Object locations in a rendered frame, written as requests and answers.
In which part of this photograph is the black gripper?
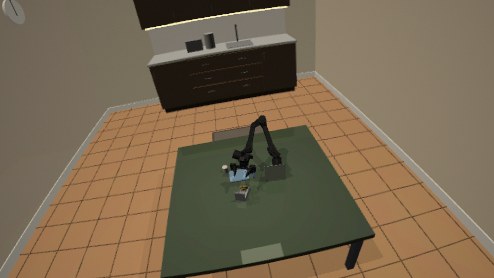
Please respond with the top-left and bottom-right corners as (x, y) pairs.
(230, 163), (256, 178)

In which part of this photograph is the light blue flat mat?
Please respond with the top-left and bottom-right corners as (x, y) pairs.
(229, 169), (249, 183)

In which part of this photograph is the grey dish rack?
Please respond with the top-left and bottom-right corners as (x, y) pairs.
(234, 187), (250, 201)

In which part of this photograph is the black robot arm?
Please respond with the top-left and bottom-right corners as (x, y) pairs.
(232, 115), (282, 166)

